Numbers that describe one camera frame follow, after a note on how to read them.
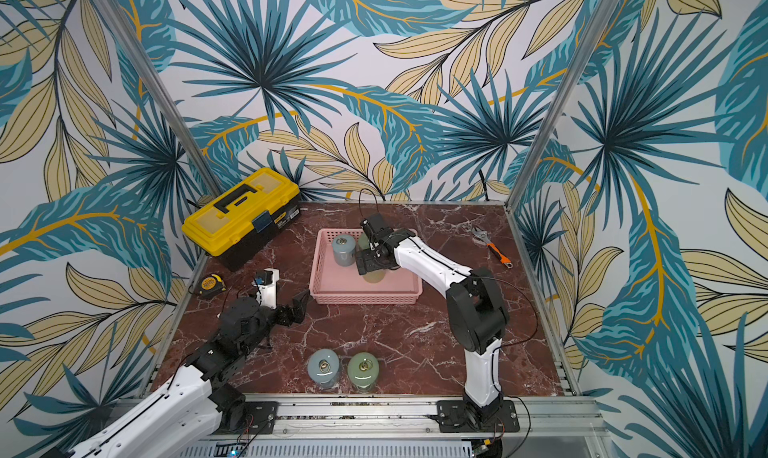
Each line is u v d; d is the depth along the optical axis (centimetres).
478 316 50
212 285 93
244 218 92
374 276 98
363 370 73
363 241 98
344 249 97
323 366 73
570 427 73
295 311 71
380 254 66
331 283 100
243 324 58
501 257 104
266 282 66
